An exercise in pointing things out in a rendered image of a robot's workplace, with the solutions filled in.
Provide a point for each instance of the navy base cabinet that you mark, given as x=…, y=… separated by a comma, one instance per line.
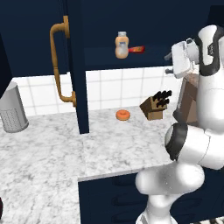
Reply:
x=110, y=198

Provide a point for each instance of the beige condiment bottle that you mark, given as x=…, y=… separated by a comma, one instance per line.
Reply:
x=122, y=46

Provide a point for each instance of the grey perforated metal cylinder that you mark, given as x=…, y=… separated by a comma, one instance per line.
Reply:
x=12, y=110

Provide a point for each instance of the wooden knife block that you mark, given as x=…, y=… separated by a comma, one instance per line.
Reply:
x=154, y=106

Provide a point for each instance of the brown box appliance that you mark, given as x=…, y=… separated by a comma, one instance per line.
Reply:
x=189, y=102

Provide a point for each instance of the orange donut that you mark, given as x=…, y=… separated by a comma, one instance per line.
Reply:
x=123, y=115

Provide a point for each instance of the red and orange shaker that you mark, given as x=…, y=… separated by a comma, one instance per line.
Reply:
x=136, y=49

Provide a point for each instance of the navy cabinet door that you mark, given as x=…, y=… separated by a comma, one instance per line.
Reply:
x=78, y=73
x=4, y=67

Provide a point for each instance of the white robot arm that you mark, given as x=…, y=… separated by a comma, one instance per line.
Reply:
x=186, y=145

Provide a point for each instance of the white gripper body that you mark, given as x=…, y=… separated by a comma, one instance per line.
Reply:
x=182, y=59

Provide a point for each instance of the navy wall cabinet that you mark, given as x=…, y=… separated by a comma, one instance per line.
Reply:
x=163, y=26

